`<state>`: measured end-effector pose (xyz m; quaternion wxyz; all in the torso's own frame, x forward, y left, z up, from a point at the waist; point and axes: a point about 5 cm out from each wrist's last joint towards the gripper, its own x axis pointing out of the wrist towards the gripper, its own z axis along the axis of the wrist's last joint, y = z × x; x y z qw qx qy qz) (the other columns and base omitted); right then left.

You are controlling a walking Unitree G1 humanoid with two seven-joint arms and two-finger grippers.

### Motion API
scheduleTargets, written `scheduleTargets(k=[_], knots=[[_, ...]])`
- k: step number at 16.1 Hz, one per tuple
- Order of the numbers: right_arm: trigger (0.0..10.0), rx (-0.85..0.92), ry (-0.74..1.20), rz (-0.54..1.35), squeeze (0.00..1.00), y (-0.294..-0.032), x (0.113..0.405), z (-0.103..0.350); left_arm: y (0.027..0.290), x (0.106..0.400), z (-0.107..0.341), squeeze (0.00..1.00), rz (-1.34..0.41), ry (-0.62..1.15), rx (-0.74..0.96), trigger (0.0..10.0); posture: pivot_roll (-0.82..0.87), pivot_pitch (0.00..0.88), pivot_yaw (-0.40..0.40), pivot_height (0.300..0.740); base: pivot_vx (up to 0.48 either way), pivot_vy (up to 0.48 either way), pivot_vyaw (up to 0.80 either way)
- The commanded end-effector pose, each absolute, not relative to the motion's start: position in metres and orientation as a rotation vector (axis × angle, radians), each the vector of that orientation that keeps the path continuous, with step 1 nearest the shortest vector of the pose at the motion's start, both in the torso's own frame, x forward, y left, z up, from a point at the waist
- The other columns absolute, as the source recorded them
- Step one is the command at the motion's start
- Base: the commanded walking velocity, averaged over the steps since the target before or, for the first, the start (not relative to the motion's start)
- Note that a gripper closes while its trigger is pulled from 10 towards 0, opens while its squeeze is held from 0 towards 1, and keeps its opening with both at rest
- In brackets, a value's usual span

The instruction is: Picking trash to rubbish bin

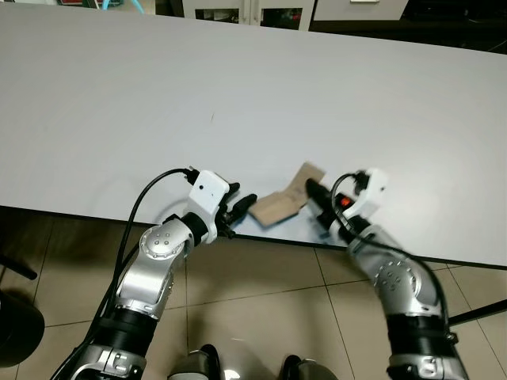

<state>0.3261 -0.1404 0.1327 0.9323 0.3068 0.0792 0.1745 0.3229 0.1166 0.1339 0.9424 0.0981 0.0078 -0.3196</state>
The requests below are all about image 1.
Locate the black metal table foot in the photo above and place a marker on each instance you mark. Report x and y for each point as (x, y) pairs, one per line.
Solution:
(17, 267)
(479, 312)

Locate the brown cardboard piece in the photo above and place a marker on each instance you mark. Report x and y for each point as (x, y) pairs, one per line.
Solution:
(273, 207)

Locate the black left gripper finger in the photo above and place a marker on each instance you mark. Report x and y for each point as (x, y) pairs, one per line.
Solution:
(234, 190)
(247, 203)

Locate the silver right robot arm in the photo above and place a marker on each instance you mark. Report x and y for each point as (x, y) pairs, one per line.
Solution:
(404, 285)

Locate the white cabinet with glass doors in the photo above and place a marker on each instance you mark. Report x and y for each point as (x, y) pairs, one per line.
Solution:
(247, 8)

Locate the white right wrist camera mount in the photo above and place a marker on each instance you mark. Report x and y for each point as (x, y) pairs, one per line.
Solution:
(372, 187)

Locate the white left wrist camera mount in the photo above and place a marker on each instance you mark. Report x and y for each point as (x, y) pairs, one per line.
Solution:
(207, 190)

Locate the teal plastic object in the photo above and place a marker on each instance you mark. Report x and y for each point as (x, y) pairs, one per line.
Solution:
(136, 4)

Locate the white flat board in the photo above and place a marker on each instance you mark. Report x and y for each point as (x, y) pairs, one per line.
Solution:
(360, 8)

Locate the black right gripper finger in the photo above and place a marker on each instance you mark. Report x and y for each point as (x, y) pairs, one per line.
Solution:
(318, 193)

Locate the silver robot leg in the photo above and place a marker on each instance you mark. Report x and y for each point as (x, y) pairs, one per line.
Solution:
(310, 370)
(202, 366)

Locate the silver right robot leg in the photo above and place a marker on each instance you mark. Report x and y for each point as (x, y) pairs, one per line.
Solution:
(310, 370)

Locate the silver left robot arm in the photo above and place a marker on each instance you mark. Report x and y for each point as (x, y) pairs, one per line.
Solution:
(154, 269)

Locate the silver left robot leg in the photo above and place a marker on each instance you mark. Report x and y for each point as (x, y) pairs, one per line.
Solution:
(202, 366)

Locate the black round stool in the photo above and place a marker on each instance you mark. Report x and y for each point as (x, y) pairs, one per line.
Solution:
(17, 328)

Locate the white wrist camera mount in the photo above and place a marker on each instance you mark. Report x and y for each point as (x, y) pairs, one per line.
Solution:
(372, 187)
(207, 190)

